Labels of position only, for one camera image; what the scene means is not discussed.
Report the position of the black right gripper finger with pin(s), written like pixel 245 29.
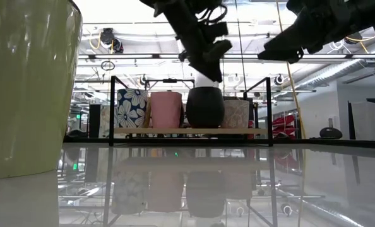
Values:
pixel 288 39
pixel 282 56

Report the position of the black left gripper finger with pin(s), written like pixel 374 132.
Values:
pixel 209 71

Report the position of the pink mug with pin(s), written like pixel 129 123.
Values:
pixel 166 110

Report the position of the blue white floral mug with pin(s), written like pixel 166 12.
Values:
pixel 132 108

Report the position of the light green mug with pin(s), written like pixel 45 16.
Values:
pixel 26 94

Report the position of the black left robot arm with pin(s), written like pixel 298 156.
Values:
pixel 175 12

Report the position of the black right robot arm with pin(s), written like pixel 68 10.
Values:
pixel 370 15

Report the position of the grey patterned mug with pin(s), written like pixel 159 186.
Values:
pixel 238 113

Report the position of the red bin stack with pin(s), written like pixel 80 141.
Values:
pixel 283 126

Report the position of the black dome object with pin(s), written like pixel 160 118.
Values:
pixel 331 133

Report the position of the black cabinet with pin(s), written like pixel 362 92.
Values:
pixel 94 121

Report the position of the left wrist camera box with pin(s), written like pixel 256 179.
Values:
pixel 216 31

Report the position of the silver ventilation duct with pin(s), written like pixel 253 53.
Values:
pixel 342 67

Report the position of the wooden shelf black metal frame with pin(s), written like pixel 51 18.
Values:
pixel 190 130

